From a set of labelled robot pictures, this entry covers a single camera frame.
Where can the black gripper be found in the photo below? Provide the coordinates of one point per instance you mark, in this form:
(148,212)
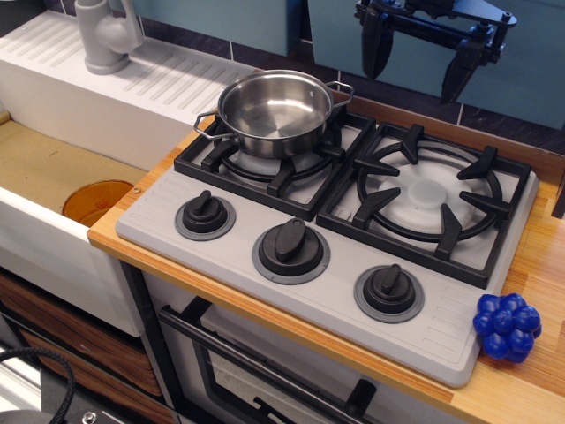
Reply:
(419,19)

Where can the stainless steel pot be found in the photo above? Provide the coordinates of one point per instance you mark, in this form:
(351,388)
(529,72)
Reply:
(274,114)

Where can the blue toy blueberry cluster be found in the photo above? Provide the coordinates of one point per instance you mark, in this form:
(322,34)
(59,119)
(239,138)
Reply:
(507,326)

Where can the black middle stove knob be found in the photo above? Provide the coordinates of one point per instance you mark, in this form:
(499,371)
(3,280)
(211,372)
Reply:
(291,253)

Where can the black stove knob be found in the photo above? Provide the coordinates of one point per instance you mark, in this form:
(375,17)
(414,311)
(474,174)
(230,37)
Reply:
(389,294)
(205,217)
(291,253)

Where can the black right stove knob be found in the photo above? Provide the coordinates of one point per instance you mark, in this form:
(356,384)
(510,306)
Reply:
(389,294)

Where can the grey toy stove top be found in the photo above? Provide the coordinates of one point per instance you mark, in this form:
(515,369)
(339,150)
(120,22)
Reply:
(439,342)

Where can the black left stove knob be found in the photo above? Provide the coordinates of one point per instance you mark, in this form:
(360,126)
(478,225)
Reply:
(205,217)

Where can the black right burner grate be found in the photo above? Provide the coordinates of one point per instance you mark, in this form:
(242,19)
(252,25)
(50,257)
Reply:
(455,210)

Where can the black burner grate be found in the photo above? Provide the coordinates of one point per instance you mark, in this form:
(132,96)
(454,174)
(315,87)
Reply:
(296,186)
(455,210)

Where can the teal cabinet left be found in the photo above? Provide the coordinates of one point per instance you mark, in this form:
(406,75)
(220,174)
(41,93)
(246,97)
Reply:
(272,26)

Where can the black left burner grate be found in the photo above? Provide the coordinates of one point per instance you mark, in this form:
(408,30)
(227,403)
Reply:
(296,186)

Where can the grey toy faucet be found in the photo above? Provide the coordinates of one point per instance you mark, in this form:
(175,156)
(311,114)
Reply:
(107,40)

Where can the white toy sink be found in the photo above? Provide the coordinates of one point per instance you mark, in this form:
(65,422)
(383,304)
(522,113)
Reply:
(63,127)

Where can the wooden drawer front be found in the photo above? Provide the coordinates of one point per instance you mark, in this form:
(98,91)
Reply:
(109,365)

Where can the oven door with black handle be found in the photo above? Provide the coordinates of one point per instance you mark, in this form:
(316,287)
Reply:
(242,372)

